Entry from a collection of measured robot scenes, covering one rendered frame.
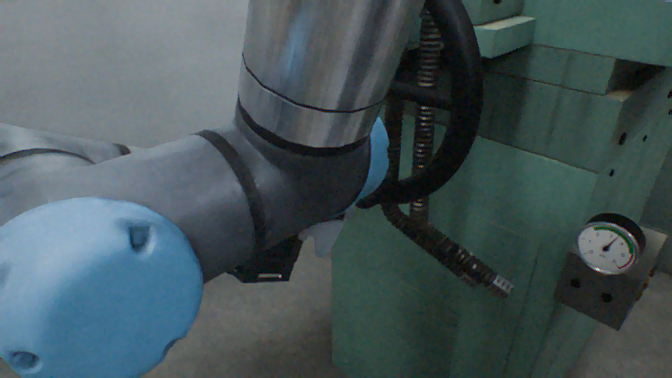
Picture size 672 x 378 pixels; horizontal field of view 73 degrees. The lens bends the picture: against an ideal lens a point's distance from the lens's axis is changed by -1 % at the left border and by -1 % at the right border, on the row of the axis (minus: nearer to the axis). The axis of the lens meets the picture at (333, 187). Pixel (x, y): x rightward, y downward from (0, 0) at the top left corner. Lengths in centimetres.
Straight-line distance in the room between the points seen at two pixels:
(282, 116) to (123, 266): 9
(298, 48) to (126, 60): 155
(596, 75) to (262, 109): 43
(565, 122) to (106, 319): 52
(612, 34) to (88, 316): 52
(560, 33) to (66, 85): 145
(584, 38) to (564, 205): 20
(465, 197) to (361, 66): 52
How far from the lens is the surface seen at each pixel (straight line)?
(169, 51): 179
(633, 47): 56
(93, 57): 170
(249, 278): 39
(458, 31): 42
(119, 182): 22
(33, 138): 29
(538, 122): 61
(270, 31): 20
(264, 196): 23
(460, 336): 85
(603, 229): 56
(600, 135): 59
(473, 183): 68
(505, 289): 61
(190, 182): 22
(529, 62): 60
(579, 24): 58
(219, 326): 135
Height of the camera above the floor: 96
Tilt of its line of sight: 30 degrees down
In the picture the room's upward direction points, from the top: straight up
